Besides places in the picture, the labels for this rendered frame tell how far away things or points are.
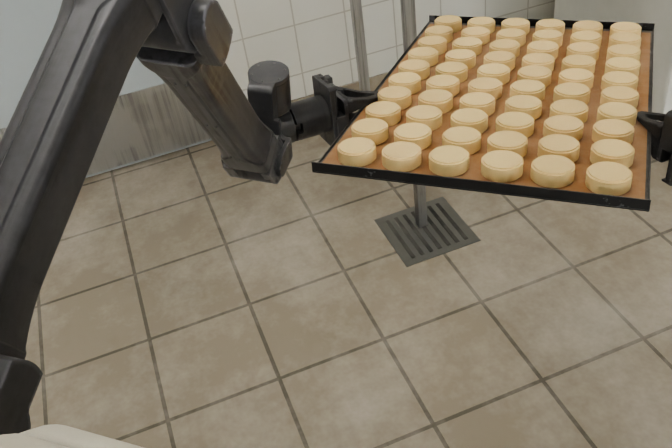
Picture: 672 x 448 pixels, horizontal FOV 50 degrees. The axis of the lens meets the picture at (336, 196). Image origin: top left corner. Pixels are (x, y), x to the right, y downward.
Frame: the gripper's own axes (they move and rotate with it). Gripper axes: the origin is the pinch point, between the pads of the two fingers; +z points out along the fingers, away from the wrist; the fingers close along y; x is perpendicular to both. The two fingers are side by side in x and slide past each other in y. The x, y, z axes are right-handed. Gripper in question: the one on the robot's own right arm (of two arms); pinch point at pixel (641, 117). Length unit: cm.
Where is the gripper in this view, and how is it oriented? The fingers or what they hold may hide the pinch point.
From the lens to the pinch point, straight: 107.6
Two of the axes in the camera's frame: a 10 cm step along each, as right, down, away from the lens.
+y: -0.7, -8.4, -5.4
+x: -9.1, 2.8, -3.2
